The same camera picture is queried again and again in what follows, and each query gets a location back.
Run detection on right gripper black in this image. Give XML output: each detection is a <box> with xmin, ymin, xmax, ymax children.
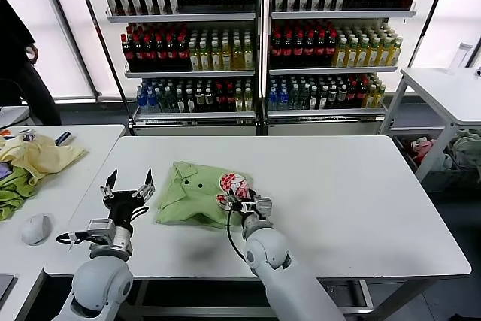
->
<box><xmin>220</xmin><ymin>187</ymin><xmax>259</xmax><ymax>217</ymax></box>

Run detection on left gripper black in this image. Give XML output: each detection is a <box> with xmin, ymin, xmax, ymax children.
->
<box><xmin>99</xmin><ymin>169</ymin><xmax>156</xmax><ymax>232</ymax></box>

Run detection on light green polo shirt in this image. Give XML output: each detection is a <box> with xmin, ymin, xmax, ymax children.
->
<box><xmin>155</xmin><ymin>161</ymin><xmax>260</xmax><ymax>230</ymax></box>

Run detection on person in dark clothes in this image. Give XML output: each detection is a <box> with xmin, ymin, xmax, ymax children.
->
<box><xmin>0</xmin><ymin>0</ymin><xmax>63</xmax><ymax>126</ymax></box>

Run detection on pink and red clothes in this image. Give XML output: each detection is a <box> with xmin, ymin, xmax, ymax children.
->
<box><xmin>401</xmin><ymin>138</ymin><xmax>437</xmax><ymax>166</ymax></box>

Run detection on pale green clothes pile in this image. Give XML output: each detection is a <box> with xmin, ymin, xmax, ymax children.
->
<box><xmin>449</xmin><ymin>129</ymin><xmax>481</xmax><ymax>170</ymax></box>

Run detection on bystander bare hand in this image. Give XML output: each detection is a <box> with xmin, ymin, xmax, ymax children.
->
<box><xmin>24</xmin><ymin>44</ymin><xmax>40</xmax><ymax>65</ymax></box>

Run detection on pale yellow garment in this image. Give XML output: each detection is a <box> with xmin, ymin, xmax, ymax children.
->
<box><xmin>0</xmin><ymin>135</ymin><xmax>89</xmax><ymax>186</ymax></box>

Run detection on white computer mouse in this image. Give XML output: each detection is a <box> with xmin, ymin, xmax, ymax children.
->
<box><xmin>20</xmin><ymin>213</ymin><xmax>53</xmax><ymax>247</ymax></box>

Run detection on crumpled green garment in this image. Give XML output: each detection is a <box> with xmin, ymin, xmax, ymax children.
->
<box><xmin>0</xmin><ymin>168</ymin><xmax>41</xmax><ymax>223</ymax></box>

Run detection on dark flat tablet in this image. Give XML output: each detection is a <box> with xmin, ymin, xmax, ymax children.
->
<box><xmin>0</xmin><ymin>274</ymin><xmax>16</xmax><ymax>301</ymax></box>

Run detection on metal drinks shelf unit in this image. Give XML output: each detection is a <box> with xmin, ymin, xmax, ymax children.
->
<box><xmin>71</xmin><ymin>0</ymin><xmax>266</xmax><ymax>138</ymax></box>
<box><xmin>262</xmin><ymin>0</ymin><xmax>455</xmax><ymax>137</ymax></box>

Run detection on grey storage crate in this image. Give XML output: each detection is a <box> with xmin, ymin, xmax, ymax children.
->
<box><xmin>392</xmin><ymin>133</ymin><xmax>481</xmax><ymax>193</ymax></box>

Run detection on white side table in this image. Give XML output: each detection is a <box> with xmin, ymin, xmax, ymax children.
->
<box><xmin>379</xmin><ymin>67</ymin><xmax>481</xmax><ymax>183</ymax></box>

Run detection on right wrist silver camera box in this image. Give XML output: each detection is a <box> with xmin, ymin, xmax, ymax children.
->
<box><xmin>255</xmin><ymin>196</ymin><xmax>274</xmax><ymax>220</ymax></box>

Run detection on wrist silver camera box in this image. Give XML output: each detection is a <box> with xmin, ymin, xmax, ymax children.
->
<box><xmin>255</xmin><ymin>196</ymin><xmax>274</xmax><ymax>220</ymax></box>
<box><xmin>86</xmin><ymin>218</ymin><xmax>117</xmax><ymax>241</ymax></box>

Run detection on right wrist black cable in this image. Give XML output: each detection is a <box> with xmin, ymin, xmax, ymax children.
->
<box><xmin>225</xmin><ymin>200</ymin><xmax>249</xmax><ymax>262</ymax></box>

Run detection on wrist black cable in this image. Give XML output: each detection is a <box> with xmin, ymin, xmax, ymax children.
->
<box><xmin>56</xmin><ymin>230</ymin><xmax>91</xmax><ymax>253</ymax></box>
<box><xmin>225</xmin><ymin>200</ymin><xmax>249</xmax><ymax>262</ymax></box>

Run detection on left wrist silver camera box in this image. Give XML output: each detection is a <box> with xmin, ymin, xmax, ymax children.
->
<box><xmin>86</xmin><ymin>218</ymin><xmax>117</xmax><ymax>241</ymax></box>

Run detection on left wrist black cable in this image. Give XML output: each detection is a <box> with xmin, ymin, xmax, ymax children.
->
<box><xmin>56</xmin><ymin>230</ymin><xmax>91</xmax><ymax>253</ymax></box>

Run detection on metal work table frame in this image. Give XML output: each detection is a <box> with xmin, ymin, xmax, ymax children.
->
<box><xmin>123</xmin><ymin>277</ymin><xmax>470</xmax><ymax>321</ymax></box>

